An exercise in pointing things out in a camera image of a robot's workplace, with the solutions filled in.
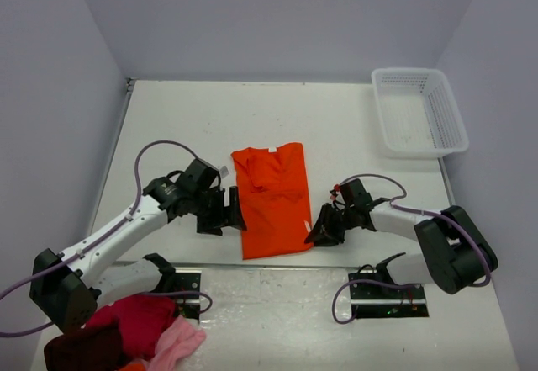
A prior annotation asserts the white plastic basket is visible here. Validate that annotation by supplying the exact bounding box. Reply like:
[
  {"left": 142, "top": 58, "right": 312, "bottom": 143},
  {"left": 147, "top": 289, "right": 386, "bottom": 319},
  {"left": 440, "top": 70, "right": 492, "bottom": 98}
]
[{"left": 371, "top": 67, "right": 469, "bottom": 159}]

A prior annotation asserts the crimson red t shirt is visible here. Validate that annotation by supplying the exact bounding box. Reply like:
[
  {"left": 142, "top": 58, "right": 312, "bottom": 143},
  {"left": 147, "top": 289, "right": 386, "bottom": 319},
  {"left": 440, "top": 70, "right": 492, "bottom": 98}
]
[{"left": 85, "top": 294, "right": 177, "bottom": 360}]

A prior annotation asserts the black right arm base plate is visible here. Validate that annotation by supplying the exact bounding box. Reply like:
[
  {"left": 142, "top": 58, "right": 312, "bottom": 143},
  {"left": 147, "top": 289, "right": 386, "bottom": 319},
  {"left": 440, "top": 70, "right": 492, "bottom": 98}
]
[{"left": 348, "top": 270, "right": 430, "bottom": 320}]

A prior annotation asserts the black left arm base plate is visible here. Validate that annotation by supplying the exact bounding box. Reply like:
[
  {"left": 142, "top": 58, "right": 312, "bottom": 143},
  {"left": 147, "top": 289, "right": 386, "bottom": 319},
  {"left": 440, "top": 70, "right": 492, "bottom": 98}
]
[{"left": 168, "top": 270, "right": 202, "bottom": 321}]

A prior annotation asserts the orange t shirt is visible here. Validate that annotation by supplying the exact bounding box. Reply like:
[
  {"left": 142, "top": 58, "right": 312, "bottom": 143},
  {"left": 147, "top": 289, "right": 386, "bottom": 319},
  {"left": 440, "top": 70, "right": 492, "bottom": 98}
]
[{"left": 231, "top": 142, "right": 314, "bottom": 260}]

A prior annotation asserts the dark maroon t shirt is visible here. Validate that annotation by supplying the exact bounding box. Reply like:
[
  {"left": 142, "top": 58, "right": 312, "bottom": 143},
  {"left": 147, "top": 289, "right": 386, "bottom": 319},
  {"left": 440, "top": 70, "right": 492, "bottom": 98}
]
[{"left": 44, "top": 326, "right": 130, "bottom": 371}]

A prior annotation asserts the pink t shirt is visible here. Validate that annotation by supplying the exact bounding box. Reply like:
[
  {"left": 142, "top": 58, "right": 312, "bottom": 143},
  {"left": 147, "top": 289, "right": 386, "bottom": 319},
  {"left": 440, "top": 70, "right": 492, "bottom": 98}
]
[{"left": 146, "top": 316, "right": 207, "bottom": 371}]

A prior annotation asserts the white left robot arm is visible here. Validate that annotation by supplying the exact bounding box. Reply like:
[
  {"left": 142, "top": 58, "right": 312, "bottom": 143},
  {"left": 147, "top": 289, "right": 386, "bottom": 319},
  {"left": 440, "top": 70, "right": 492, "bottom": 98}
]
[{"left": 29, "top": 158, "right": 246, "bottom": 333}]

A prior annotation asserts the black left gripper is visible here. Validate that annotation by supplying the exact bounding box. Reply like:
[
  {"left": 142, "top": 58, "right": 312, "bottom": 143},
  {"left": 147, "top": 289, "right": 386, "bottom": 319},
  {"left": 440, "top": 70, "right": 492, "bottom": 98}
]
[{"left": 190, "top": 186, "right": 246, "bottom": 236}]

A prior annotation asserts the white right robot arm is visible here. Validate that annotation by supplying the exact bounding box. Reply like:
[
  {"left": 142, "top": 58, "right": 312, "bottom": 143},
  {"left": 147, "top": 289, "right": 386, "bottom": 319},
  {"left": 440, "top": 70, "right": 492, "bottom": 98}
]
[{"left": 305, "top": 174, "right": 498, "bottom": 298}]

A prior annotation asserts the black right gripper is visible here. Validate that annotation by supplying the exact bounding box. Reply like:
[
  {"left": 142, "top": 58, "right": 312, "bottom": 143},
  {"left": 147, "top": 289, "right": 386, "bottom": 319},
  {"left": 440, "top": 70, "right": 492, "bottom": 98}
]
[{"left": 305, "top": 204, "right": 357, "bottom": 249}]

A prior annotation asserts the orange red cloth piece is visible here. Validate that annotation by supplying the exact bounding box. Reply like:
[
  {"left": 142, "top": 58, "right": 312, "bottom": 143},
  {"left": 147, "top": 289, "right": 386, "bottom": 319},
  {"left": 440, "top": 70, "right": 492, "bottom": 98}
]
[{"left": 119, "top": 360, "right": 146, "bottom": 371}]

